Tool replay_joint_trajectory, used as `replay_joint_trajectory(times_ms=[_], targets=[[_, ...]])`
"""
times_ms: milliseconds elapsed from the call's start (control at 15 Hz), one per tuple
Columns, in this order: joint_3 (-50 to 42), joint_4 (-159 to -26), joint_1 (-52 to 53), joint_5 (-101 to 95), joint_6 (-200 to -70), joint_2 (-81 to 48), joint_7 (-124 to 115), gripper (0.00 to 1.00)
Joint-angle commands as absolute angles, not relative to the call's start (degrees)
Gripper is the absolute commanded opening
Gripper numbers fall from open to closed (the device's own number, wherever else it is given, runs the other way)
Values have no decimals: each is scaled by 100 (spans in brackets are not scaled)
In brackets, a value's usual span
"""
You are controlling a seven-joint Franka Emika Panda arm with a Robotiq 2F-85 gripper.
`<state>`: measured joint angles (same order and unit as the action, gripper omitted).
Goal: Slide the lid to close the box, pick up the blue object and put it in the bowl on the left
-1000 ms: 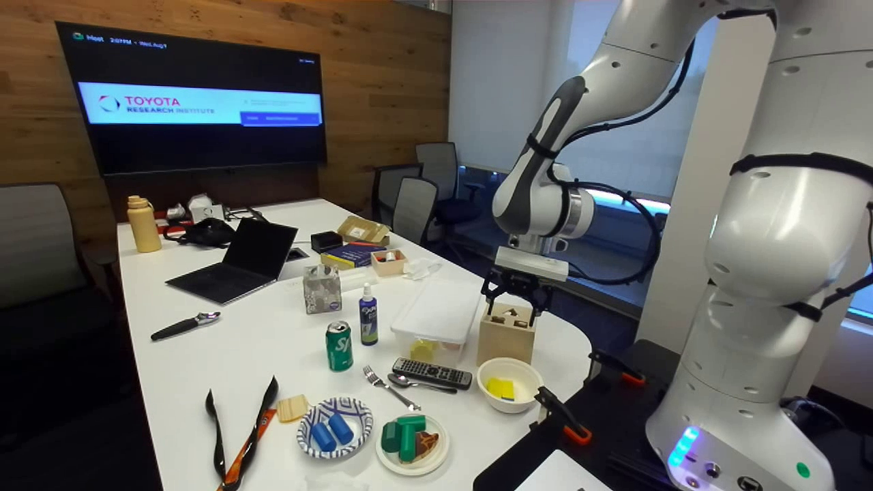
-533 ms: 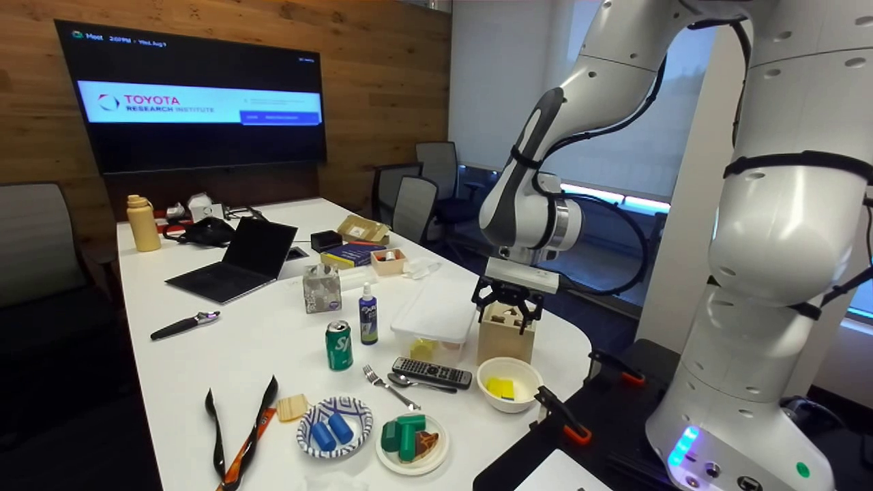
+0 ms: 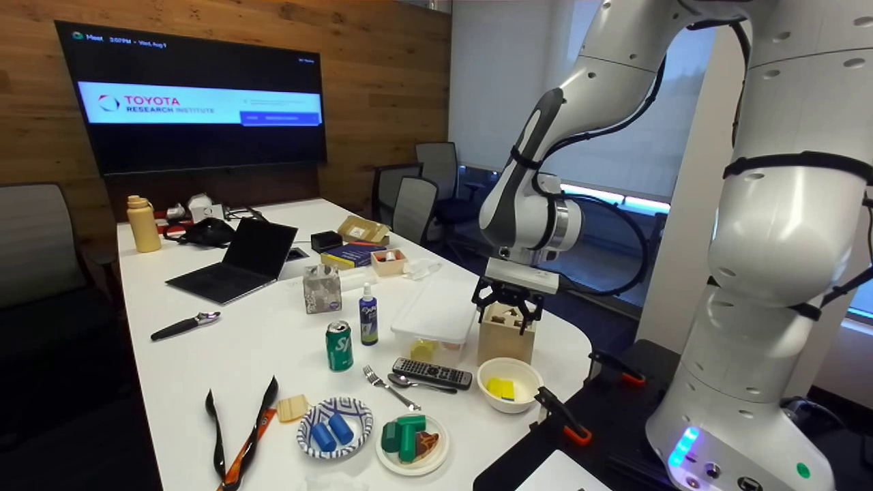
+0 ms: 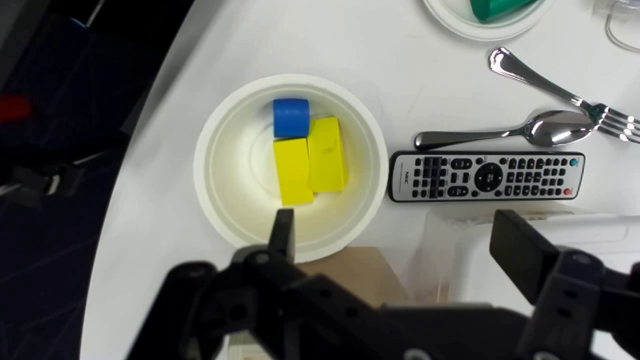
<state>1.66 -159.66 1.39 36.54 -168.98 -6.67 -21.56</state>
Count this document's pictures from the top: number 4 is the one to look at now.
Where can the metal fork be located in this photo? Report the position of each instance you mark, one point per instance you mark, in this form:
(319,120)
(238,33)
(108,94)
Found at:
(526,72)

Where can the metal spoon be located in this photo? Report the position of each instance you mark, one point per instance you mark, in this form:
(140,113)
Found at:
(561,128)

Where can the small white plate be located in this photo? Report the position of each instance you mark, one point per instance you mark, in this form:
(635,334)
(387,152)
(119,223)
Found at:
(452,22)

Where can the blue block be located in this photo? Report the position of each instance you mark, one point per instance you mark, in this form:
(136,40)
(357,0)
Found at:
(291,119)

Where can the yellow block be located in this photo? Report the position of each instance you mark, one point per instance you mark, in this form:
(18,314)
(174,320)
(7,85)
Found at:
(329,156)
(293,172)

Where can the green block toy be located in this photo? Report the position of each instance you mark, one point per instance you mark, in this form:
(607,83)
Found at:
(496,8)

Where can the white bowl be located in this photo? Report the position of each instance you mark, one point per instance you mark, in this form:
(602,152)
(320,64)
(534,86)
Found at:
(232,201)

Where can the black remote control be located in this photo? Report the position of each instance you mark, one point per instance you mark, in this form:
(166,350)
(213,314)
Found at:
(487,176)

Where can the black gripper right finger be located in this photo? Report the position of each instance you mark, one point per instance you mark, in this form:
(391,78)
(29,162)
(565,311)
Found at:
(526,252)

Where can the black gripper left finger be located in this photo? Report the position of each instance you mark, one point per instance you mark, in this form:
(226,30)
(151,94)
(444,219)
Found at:
(283,233)

